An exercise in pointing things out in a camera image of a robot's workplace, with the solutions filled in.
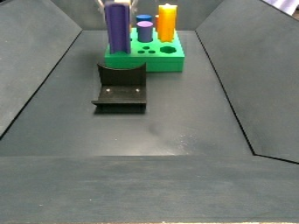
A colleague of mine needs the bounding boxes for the purple arch block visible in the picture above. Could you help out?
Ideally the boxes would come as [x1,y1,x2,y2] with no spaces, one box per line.
[104,1,130,54]

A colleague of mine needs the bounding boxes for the red rounded block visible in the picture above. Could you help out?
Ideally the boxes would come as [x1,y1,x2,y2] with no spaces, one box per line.
[154,15,158,32]

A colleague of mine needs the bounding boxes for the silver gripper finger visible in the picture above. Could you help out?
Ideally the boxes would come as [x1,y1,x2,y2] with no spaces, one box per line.
[94,0,105,22]
[129,0,138,32]

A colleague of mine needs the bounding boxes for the yellow star prism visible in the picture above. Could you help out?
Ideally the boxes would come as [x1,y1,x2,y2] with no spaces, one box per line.
[157,3,177,42]

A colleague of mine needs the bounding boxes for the black L-shaped fixture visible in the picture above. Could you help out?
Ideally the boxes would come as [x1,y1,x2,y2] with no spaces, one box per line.
[92,64,146,114]

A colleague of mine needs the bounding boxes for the purple cylinder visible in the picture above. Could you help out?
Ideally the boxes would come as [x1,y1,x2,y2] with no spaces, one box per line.
[136,21,153,43]

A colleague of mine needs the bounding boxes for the green shape sorter base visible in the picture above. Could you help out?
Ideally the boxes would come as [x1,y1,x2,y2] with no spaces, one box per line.
[104,28,184,72]

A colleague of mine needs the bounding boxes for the dark blue cylinder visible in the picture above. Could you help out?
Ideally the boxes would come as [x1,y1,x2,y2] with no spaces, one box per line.
[134,14,152,22]

